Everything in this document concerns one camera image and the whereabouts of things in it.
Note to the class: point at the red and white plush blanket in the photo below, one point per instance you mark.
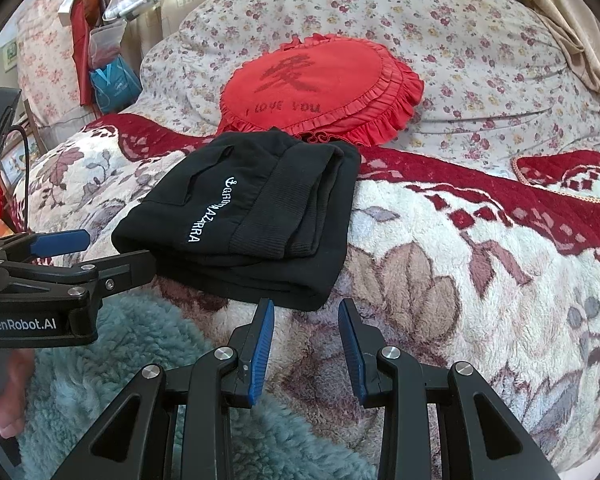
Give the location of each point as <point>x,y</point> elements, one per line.
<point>455,285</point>

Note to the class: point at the framed picture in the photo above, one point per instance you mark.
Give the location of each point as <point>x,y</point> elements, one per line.
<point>12,165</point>

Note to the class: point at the person's left hand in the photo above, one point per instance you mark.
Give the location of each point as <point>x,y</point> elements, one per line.
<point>12,395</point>

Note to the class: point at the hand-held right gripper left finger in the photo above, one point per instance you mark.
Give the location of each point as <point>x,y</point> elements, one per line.
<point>260,355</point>

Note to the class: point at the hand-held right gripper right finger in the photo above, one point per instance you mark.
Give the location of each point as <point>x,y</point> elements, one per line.
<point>352,355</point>

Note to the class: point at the blue bag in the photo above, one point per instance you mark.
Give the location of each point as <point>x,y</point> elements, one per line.
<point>115,85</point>

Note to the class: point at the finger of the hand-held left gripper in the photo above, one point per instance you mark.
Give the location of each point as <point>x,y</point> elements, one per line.
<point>60,242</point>
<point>125,270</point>

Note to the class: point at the floral print quilt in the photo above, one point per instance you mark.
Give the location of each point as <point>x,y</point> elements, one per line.
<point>455,45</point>

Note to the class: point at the clear plastic bag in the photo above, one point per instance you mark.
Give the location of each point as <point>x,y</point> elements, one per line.
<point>107,42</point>

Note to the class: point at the teal fluffy fleece cloth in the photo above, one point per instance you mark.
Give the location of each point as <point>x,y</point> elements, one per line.
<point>145,330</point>

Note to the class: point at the black pants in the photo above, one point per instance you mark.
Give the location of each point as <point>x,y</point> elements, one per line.
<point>260,200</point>

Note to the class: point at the red quilted cover with trim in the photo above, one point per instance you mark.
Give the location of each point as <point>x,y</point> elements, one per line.
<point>570,175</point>

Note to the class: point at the white plastic bag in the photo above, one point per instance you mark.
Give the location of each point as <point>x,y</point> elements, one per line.
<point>130,2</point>

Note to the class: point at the red round ruffled cushion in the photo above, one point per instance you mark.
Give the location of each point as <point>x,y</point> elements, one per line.
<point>305,85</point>

